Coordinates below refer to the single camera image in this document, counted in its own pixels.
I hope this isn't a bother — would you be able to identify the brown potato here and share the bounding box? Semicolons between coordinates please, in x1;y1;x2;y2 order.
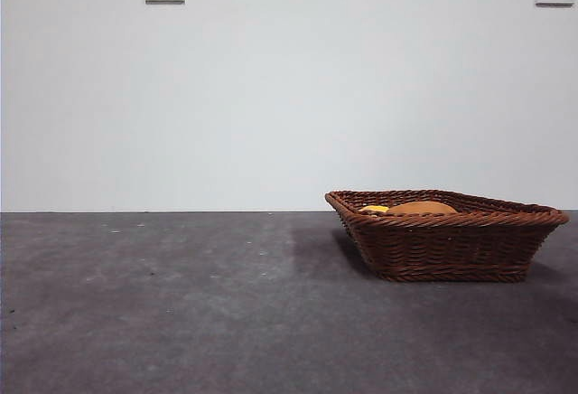
387;201;459;216

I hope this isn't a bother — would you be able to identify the brown wicker basket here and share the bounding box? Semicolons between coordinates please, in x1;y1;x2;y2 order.
324;189;570;284

